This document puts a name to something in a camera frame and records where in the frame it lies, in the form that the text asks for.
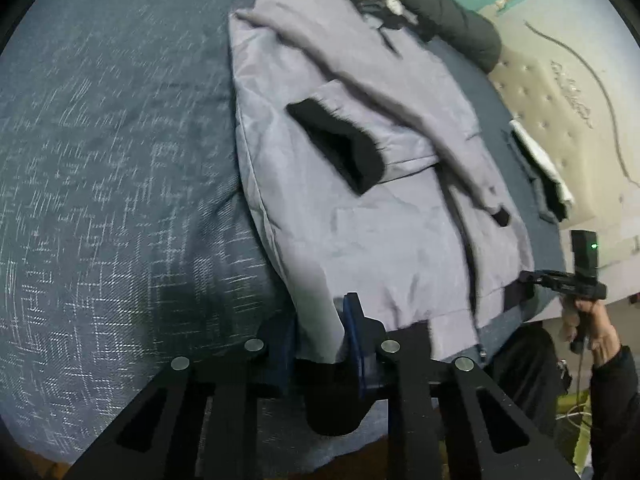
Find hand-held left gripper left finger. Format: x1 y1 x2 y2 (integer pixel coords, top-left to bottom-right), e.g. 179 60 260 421
65 317 298 480

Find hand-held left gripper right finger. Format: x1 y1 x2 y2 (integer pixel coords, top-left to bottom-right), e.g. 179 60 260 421
342 292 576 480

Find grey and black jacket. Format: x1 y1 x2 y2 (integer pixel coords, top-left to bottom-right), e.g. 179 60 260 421
229 0 536 436

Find person's right forearm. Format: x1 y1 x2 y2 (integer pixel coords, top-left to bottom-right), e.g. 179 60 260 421
589 344 640 480

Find person's right hand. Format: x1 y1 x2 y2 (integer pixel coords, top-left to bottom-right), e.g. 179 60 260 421
559 297 622 367

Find person's dark pants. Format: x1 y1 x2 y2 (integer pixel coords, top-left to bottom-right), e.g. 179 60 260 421
487 325 571 436

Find beige tufted headboard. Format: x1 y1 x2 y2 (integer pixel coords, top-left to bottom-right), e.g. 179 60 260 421
475 0 640 306

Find yellow-green cloth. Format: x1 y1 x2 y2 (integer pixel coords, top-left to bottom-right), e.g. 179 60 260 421
555 392 596 480

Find dark grey duvet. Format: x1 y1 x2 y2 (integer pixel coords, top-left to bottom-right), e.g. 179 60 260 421
390 0 503 73

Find black garment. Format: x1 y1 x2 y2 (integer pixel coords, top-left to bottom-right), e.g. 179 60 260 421
355 0 436 43

